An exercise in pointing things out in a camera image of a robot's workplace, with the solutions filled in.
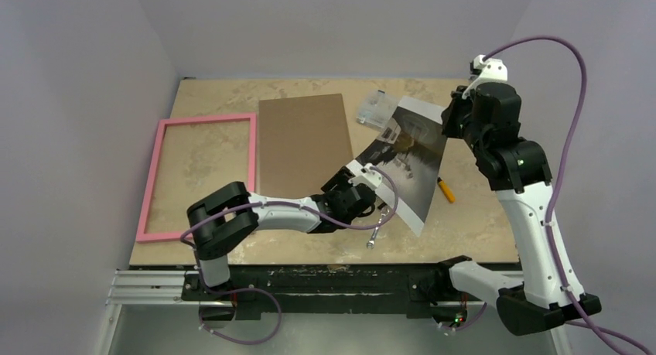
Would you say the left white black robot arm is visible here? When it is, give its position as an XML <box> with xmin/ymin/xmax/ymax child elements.
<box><xmin>180</xmin><ymin>164</ymin><xmax>383</xmax><ymax>300</ymax></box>

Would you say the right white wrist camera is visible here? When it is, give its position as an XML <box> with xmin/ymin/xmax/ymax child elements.
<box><xmin>462</xmin><ymin>55</ymin><xmax>507</xmax><ymax>99</ymax></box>

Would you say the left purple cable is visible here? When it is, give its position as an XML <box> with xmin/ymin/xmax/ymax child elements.
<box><xmin>179</xmin><ymin>166</ymin><xmax>400</xmax><ymax>246</ymax></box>

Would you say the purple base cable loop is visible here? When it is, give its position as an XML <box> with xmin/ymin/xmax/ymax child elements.
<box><xmin>198</xmin><ymin>287</ymin><xmax>283</xmax><ymax>346</ymax></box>

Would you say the pink picture frame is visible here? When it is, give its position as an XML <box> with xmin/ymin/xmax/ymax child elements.
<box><xmin>135</xmin><ymin>113</ymin><xmax>258</xmax><ymax>244</ymax></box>

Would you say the silver combination wrench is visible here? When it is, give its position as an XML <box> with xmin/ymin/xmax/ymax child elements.
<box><xmin>366</xmin><ymin>210</ymin><xmax>388</xmax><ymax>249</ymax></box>

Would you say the aluminium extrusion frame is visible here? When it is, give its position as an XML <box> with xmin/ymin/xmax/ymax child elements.
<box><xmin>92</xmin><ymin>268</ymin><xmax>190</xmax><ymax>355</ymax></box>

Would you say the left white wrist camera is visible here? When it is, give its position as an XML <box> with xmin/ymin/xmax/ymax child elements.
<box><xmin>347</xmin><ymin>167</ymin><xmax>383</xmax><ymax>190</ymax></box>

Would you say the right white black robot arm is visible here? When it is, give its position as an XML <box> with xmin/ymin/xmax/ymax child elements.
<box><xmin>434</xmin><ymin>82</ymin><xmax>602</xmax><ymax>336</ymax></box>

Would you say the yellow handled screwdriver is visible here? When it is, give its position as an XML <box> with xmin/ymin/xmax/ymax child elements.
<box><xmin>437</xmin><ymin>177</ymin><xmax>456</xmax><ymax>203</ymax></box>

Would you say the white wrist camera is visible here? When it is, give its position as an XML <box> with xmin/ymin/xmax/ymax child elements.
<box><xmin>462</xmin><ymin>55</ymin><xmax>507</xmax><ymax>99</ymax></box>
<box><xmin>347</xmin><ymin>167</ymin><xmax>383</xmax><ymax>190</ymax></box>

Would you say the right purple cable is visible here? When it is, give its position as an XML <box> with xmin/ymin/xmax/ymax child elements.
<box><xmin>481</xmin><ymin>35</ymin><xmax>652</xmax><ymax>355</ymax></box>

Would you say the photo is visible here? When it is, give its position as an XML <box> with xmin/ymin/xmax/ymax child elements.
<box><xmin>346</xmin><ymin>96</ymin><xmax>447</xmax><ymax>236</ymax></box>

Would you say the clear plastic screw organizer box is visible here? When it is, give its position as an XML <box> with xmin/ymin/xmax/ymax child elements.
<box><xmin>356</xmin><ymin>90</ymin><xmax>400</xmax><ymax>131</ymax></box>

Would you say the brown hardboard backing panel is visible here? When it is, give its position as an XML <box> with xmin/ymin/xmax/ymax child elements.
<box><xmin>258</xmin><ymin>94</ymin><xmax>354</xmax><ymax>198</ymax></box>

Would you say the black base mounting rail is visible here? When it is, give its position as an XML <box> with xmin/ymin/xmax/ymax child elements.
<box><xmin>181</xmin><ymin>263</ymin><xmax>479</xmax><ymax>320</ymax></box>

